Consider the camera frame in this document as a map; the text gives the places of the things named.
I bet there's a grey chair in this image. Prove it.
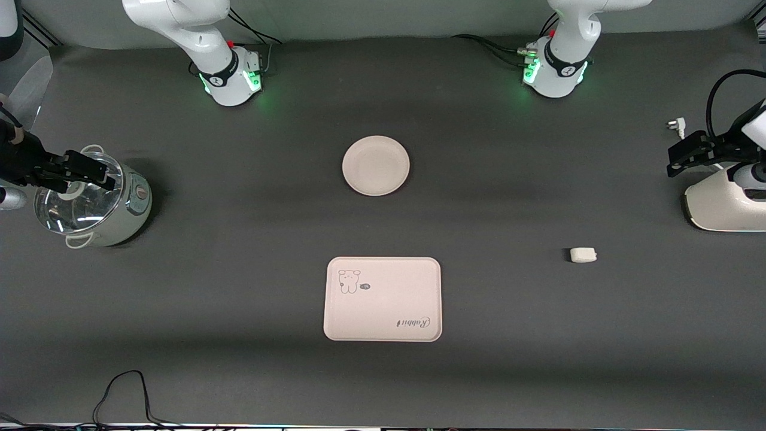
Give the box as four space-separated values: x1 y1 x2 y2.
9 55 54 129

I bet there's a glass pot lid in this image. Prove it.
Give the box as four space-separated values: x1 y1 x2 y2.
34 151 124 235

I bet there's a dark grey table mat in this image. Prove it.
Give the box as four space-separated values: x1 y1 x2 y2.
0 24 766 427

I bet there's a black left arm base cable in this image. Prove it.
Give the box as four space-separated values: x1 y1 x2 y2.
452 34 533 66

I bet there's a white toaster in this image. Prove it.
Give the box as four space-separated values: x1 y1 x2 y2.
682 165 766 233

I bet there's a black left arm wrist cable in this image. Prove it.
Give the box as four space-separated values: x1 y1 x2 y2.
706 69 766 138

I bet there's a black right arm wrist cable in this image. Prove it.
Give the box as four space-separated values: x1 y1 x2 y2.
0 102 25 144

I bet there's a pale green electric pot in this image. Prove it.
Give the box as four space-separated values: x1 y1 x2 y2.
63 144 153 249

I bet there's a white toaster cable with plug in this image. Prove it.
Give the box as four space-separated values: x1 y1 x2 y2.
666 118 725 171

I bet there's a black arm wrist cable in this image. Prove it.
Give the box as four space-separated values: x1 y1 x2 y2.
0 102 25 144
706 69 766 138

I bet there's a black right arm base cable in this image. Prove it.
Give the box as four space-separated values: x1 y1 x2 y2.
227 7 283 77

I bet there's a beige rabbit print tray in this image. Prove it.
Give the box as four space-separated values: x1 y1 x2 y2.
323 257 443 342

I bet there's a black arm base cable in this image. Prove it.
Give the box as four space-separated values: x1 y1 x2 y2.
227 7 283 77
452 34 533 66

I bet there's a round beige plate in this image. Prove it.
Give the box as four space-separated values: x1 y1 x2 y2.
342 135 411 197

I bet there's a thin black looped cable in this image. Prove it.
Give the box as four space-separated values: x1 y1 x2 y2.
0 370 180 429

